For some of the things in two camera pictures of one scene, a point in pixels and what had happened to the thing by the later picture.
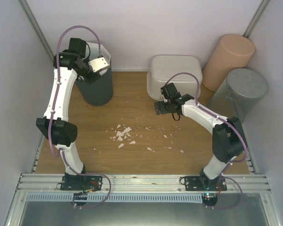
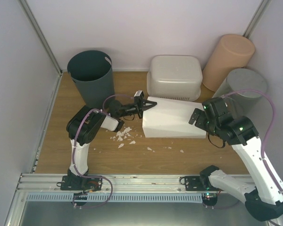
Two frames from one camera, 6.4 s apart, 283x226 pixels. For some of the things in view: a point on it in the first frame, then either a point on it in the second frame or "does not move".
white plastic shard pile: x=120 y=135 does not move
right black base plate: x=204 y=183 does not move
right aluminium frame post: x=255 y=18 does not move
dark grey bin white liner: x=100 y=91 does not move
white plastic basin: x=185 y=71 does not move
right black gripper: x=162 y=110 → x=199 y=123
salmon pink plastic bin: x=231 y=52 does not move
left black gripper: x=89 y=80 → x=140 y=105
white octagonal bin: x=92 y=52 → x=170 y=118
